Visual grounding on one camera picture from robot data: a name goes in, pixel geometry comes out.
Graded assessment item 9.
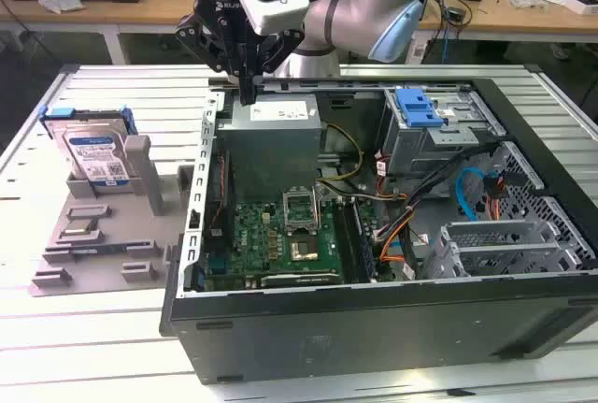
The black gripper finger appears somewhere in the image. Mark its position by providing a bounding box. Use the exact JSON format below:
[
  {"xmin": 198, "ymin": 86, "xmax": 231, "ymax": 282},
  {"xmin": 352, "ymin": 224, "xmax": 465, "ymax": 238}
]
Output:
[
  {"xmin": 175, "ymin": 13, "xmax": 251, "ymax": 106},
  {"xmin": 249, "ymin": 28, "xmax": 305, "ymax": 105}
]

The hard disk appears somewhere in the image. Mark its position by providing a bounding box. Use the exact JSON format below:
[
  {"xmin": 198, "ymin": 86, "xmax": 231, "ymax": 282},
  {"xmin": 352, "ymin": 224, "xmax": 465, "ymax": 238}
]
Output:
[{"xmin": 40, "ymin": 106, "xmax": 137, "ymax": 189}]

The metal disk bay cage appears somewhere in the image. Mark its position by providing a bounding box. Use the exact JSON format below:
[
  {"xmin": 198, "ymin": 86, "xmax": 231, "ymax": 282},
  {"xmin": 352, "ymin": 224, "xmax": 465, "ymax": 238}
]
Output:
[{"xmin": 380, "ymin": 87, "xmax": 508, "ymax": 189}]

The grey power supply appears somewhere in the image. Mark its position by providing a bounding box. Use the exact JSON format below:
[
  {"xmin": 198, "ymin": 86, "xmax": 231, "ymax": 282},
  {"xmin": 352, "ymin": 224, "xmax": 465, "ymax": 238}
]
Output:
[{"xmin": 215, "ymin": 94, "xmax": 327, "ymax": 192}]

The metal socket cover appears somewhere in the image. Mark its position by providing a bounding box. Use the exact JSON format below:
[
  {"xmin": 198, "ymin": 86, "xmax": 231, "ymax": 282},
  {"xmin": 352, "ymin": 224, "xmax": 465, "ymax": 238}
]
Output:
[{"xmin": 282, "ymin": 186, "xmax": 321, "ymax": 235}]

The blue plastic bay latch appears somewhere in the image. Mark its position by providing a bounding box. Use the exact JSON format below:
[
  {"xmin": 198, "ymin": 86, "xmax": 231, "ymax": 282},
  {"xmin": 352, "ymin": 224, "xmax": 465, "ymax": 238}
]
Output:
[{"xmin": 394, "ymin": 88, "xmax": 445, "ymax": 128}]

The crumpled white paper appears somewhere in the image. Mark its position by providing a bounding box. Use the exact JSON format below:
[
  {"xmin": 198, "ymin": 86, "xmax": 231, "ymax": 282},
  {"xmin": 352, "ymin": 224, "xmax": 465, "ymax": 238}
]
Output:
[{"xmin": 36, "ymin": 0, "xmax": 87, "ymax": 15}]

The green motherboard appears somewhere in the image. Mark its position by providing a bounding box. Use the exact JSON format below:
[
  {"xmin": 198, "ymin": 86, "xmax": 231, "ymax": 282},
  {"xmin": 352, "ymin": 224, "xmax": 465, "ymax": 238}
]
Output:
[{"xmin": 203, "ymin": 199, "xmax": 375, "ymax": 290}]

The CPU socket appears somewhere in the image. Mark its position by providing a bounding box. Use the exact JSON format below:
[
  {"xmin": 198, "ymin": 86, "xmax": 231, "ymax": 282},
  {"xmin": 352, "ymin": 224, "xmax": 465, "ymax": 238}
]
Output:
[{"xmin": 288, "ymin": 234, "xmax": 323, "ymax": 264}]

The grey parts rack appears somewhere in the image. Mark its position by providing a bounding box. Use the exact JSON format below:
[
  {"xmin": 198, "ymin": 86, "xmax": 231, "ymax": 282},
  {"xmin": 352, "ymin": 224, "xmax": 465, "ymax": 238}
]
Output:
[{"xmin": 28, "ymin": 135, "xmax": 195, "ymax": 299}]

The RAM stick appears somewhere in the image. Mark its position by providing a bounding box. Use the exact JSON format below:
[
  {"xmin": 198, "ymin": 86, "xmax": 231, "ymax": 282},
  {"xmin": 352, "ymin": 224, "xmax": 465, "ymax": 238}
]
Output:
[
  {"xmin": 352, "ymin": 202, "xmax": 377, "ymax": 282},
  {"xmin": 46, "ymin": 244, "xmax": 155, "ymax": 255}
]

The silver CPU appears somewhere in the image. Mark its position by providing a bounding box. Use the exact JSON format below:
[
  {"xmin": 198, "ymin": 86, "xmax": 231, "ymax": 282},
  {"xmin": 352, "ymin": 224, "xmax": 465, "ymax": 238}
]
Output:
[{"xmin": 60, "ymin": 223, "xmax": 97, "ymax": 237}]

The black graphics card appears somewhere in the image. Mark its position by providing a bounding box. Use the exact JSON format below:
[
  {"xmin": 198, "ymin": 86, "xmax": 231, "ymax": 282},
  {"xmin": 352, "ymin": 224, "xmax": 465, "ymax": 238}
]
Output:
[{"xmin": 259, "ymin": 271, "xmax": 342, "ymax": 289}]

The perforated metal drive cage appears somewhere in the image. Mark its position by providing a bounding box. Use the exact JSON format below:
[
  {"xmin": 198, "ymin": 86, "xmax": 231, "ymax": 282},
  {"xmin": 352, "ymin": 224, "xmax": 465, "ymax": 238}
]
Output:
[{"xmin": 422, "ymin": 220, "xmax": 585, "ymax": 281}]

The black open PC case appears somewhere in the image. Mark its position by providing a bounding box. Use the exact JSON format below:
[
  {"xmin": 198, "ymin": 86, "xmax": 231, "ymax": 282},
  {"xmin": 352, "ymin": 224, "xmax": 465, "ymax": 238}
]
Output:
[{"xmin": 158, "ymin": 76, "xmax": 598, "ymax": 385}]

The white box with black print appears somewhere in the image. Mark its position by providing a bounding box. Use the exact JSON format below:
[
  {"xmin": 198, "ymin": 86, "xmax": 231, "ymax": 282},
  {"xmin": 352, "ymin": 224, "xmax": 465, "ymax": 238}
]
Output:
[{"xmin": 562, "ymin": 0, "xmax": 598, "ymax": 16}]

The yellow wire bundle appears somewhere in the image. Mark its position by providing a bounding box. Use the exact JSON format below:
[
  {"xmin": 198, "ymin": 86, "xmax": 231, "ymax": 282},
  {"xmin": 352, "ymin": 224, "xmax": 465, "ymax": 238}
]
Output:
[{"xmin": 317, "ymin": 122, "xmax": 365, "ymax": 185}]

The black cable bundle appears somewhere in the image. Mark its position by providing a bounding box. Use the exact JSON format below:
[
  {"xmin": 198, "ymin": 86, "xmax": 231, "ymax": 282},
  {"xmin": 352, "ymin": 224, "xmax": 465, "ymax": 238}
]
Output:
[{"xmin": 373, "ymin": 140, "xmax": 497, "ymax": 241}]

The orange wire bundle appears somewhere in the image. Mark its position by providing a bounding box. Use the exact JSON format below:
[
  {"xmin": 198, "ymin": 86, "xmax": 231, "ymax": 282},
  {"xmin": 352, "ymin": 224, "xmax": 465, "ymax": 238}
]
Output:
[{"xmin": 378, "ymin": 227, "xmax": 408, "ymax": 265}]

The blue wire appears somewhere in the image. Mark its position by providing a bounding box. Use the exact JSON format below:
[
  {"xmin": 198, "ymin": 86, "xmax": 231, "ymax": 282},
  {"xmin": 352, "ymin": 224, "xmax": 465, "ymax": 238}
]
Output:
[{"xmin": 455, "ymin": 166, "xmax": 494, "ymax": 223}]

